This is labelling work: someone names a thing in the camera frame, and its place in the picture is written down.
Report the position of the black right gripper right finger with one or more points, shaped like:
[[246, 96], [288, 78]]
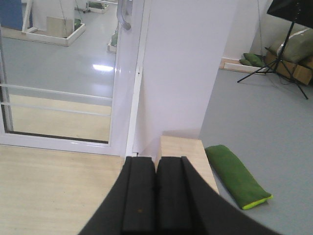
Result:
[[187, 205]]

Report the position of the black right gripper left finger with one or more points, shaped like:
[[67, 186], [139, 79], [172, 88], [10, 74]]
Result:
[[129, 207]]

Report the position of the white framed transparent sliding door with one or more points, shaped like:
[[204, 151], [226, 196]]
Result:
[[76, 98]]

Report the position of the grey metal door handle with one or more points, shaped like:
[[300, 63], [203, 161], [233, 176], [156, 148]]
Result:
[[124, 11]]

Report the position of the green sandbag with yellow end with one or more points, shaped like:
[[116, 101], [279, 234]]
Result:
[[236, 178]]

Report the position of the cardboard boxes stack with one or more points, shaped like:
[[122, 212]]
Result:
[[302, 71]]

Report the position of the olive green bag on boxes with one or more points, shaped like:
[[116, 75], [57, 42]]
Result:
[[298, 47]]

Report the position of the black music stand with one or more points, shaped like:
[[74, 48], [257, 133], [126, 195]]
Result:
[[295, 11]]

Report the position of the white door frame post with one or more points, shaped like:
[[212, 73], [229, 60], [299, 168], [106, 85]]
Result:
[[146, 8]]

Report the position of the dark green sandbag by wall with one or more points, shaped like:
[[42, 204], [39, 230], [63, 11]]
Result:
[[251, 59]]

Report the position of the white wall panel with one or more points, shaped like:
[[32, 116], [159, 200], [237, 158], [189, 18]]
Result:
[[184, 47]]

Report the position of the white wooden floor frame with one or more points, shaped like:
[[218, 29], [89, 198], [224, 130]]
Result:
[[51, 21]]

